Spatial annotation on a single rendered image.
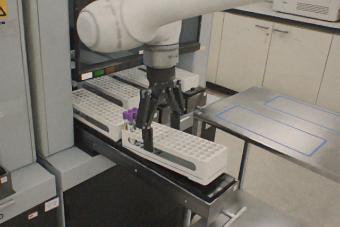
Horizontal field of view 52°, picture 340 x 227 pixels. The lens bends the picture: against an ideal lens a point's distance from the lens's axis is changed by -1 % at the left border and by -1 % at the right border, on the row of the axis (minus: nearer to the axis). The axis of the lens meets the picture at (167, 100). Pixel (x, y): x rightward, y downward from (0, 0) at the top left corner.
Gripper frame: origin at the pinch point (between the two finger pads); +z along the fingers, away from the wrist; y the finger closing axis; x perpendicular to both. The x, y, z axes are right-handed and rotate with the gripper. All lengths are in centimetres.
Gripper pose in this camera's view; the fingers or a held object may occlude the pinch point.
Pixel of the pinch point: (162, 136)
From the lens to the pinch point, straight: 96.8
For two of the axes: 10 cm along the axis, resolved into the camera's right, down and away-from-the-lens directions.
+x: -7.5, -2.2, 6.2
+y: 6.6, -2.6, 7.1
